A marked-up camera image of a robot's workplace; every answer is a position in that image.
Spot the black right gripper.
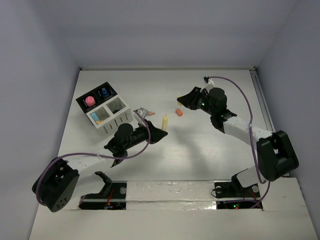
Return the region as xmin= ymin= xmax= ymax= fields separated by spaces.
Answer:
xmin=177 ymin=86 xmax=216 ymax=116

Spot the yellow marker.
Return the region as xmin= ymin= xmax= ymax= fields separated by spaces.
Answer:
xmin=161 ymin=114 xmax=168 ymax=131

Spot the light blue marker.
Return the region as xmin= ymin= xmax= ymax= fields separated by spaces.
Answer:
xmin=90 ymin=113 xmax=100 ymax=122

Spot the black highlighter blue cap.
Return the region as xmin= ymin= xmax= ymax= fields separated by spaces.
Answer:
xmin=101 ymin=87 xmax=109 ymax=98

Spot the pink-capped marker tube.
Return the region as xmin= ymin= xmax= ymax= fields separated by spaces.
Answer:
xmin=85 ymin=95 xmax=96 ymax=108

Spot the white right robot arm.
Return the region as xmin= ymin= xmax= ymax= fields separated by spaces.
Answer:
xmin=177 ymin=87 xmax=299 ymax=196

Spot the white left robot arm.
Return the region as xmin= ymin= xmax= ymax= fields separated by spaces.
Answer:
xmin=32 ymin=119 xmax=168 ymax=213

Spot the orange marker cap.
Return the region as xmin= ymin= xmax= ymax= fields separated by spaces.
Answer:
xmin=175 ymin=108 xmax=183 ymax=117

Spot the white slotted organizer box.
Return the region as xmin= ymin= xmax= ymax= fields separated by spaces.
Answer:
xmin=86 ymin=94 xmax=133 ymax=138

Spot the black slotted organizer box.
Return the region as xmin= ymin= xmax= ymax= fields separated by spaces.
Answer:
xmin=76 ymin=82 xmax=118 ymax=114

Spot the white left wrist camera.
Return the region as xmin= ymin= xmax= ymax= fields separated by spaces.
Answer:
xmin=134 ymin=107 xmax=150 ymax=119

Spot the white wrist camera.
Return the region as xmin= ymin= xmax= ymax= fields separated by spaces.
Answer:
xmin=134 ymin=107 xmax=150 ymax=119
xmin=202 ymin=76 xmax=215 ymax=92

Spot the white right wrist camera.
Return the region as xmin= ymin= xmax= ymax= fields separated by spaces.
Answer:
xmin=202 ymin=76 xmax=215 ymax=92

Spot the aluminium rail at wall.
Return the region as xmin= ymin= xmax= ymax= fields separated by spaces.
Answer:
xmin=249 ymin=67 xmax=275 ymax=132

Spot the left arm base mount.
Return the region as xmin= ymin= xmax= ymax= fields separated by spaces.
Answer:
xmin=78 ymin=171 xmax=127 ymax=210

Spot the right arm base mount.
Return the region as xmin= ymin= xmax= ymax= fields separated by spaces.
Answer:
xmin=210 ymin=167 xmax=263 ymax=210

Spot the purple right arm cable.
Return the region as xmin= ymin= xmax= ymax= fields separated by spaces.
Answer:
xmin=207 ymin=76 xmax=271 ymax=210

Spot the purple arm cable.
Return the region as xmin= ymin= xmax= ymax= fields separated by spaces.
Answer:
xmin=35 ymin=109 xmax=152 ymax=207
xmin=207 ymin=76 xmax=271 ymax=210

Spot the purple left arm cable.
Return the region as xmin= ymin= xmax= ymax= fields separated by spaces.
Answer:
xmin=35 ymin=109 xmax=152 ymax=207

